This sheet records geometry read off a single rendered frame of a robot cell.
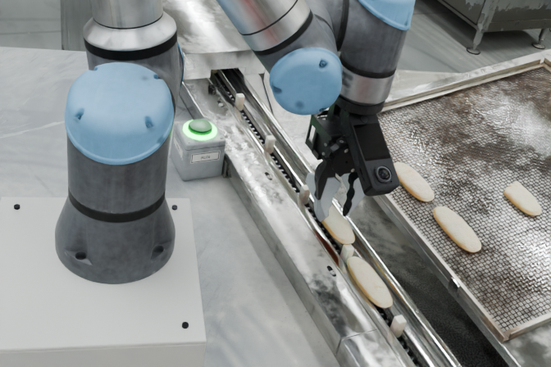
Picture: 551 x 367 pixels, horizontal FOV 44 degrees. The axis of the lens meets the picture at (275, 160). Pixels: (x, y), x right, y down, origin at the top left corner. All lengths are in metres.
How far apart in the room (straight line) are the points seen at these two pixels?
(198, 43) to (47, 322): 0.69
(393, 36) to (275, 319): 0.41
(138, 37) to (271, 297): 0.40
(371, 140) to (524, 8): 3.03
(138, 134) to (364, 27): 0.30
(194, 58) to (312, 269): 0.52
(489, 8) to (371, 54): 2.88
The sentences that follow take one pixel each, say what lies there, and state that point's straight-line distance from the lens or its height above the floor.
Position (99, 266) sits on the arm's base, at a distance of 0.85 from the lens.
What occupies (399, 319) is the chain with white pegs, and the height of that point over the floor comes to 0.87.
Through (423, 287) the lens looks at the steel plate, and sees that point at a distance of 1.07.
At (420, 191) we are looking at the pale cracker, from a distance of 1.10.
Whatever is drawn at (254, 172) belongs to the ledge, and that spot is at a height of 0.86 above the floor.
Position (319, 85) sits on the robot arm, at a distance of 0.71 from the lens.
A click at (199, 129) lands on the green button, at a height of 0.91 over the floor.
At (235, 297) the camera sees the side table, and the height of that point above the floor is 0.82.
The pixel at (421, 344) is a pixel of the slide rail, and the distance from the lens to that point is 0.95.
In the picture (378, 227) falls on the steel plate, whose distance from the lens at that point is 1.14.
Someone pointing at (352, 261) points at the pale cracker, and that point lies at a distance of 1.01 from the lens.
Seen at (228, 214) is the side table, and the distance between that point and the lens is 1.10.
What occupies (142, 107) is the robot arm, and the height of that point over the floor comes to 1.12.
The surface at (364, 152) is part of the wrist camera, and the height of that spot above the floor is 1.04.
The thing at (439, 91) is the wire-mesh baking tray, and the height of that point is 0.93.
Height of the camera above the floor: 1.54
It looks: 36 degrees down
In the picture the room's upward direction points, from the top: 11 degrees clockwise
